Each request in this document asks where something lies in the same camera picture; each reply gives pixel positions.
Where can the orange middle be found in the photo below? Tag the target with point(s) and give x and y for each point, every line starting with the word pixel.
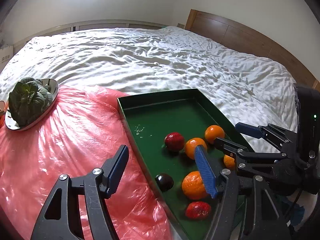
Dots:
pixel 190 146

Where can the red apple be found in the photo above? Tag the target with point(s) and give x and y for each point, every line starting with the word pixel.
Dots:
pixel 174 142

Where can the green leafy vegetable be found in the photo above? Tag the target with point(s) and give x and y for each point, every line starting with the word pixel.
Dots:
pixel 28 100

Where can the white bed sheet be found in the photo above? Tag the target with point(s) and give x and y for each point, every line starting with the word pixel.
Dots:
pixel 245 88

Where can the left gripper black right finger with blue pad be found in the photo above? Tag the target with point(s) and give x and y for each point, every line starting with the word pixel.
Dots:
pixel 262 217

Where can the wooden headboard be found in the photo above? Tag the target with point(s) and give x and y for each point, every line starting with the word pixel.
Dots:
pixel 244 39

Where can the white cardboard box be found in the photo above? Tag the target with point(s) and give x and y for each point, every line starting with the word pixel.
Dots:
pixel 6 53

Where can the pink plastic sheet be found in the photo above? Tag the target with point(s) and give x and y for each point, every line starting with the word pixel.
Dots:
pixel 81 131

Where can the orange far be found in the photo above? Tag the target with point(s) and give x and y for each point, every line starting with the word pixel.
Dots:
pixel 213 132

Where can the dark green tray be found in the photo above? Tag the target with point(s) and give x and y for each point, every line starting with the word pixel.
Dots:
pixel 148 119

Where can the dark plum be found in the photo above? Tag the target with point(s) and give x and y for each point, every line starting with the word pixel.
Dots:
pixel 164 182

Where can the orange behind gripper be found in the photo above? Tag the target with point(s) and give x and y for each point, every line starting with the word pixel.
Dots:
pixel 229 162

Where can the red fruit near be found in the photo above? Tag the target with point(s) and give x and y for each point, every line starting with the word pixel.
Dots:
pixel 198 210

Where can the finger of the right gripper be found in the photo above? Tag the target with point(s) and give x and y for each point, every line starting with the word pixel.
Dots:
pixel 282 139
pixel 268 165

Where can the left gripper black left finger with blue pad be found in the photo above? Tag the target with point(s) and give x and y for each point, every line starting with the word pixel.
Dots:
pixel 59 217

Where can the metal oval plate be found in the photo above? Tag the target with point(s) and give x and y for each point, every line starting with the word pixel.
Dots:
pixel 12 124

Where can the large orange near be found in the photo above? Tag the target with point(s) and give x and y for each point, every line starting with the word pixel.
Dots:
pixel 193 187

